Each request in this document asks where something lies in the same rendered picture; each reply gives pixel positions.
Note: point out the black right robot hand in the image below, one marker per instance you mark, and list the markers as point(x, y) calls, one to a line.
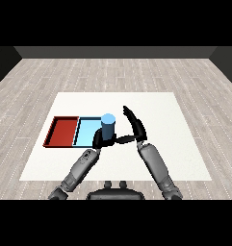
point(139, 129)

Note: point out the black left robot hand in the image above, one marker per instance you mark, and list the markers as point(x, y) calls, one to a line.
point(97, 140)

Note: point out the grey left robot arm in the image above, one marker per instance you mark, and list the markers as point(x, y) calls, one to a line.
point(79, 169)

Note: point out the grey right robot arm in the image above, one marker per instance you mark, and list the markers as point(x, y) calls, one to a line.
point(156, 166)

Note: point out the light blue shallow open box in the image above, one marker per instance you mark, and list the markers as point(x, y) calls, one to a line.
point(87, 131)

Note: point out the small blue can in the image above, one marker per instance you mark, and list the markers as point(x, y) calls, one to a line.
point(108, 126)

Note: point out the red shallow open box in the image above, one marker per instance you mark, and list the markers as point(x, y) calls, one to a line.
point(63, 131)

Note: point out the dark grey robot body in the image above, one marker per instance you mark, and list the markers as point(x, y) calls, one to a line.
point(116, 193)

